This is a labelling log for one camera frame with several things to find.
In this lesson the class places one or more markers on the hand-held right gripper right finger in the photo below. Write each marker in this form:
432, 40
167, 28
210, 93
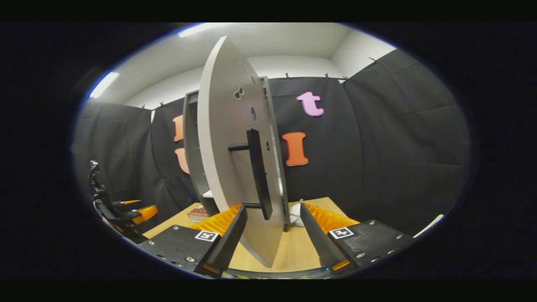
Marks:
314, 233

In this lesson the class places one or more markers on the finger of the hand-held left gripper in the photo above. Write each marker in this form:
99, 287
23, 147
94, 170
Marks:
128, 203
144, 213

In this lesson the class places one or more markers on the white lumpy object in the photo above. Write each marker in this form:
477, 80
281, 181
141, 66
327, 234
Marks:
295, 214

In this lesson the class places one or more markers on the white cabinet door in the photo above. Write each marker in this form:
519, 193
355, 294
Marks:
226, 147

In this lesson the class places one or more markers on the thick white book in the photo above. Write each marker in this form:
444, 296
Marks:
197, 218

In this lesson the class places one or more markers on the grey cabinet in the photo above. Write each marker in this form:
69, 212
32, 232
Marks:
191, 147

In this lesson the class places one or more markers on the narrow ceiling light strip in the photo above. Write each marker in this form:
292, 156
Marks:
103, 84

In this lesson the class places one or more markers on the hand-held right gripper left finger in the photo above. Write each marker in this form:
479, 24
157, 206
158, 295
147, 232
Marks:
230, 235

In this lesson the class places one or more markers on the white cabinet shelf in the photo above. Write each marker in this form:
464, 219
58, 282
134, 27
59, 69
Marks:
208, 193

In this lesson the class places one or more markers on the black backdrop cloth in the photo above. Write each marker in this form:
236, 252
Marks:
377, 147

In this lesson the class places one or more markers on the red brown cover book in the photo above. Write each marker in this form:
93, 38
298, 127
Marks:
198, 211

